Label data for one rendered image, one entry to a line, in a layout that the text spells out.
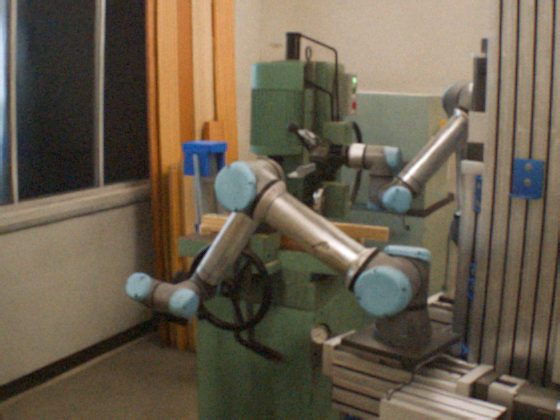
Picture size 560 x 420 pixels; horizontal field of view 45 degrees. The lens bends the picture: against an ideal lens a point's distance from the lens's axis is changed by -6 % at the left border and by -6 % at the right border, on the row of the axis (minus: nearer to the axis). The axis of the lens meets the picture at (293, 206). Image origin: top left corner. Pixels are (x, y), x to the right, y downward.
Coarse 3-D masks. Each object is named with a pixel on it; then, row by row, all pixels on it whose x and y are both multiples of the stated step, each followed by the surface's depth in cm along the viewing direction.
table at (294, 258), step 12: (180, 240) 246; (192, 240) 244; (204, 240) 244; (180, 252) 247; (192, 252) 245; (276, 252) 233; (288, 252) 231; (300, 252) 230; (240, 264) 227; (252, 264) 226; (276, 264) 228; (288, 264) 232; (300, 264) 230; (312, 264) 228
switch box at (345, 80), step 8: (344, 80) 261; (352, 80) 263; (344, 88) 261; (352, 88) 264; (344, 96) 262; (336, 104) 263; (344, 104) 262; (336, 112) 264; (344, 112) 262; (352, 112) 266
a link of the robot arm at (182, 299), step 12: (156, 288) 188; (168, 288) 188; (180, 288) 188; (192, 288) 192; (156, 300) 187; (168, 300) 186; (180, 300) 185; (192, 300) 187; (168, 312) 188; (180, 312) 185; (192, 312) 188
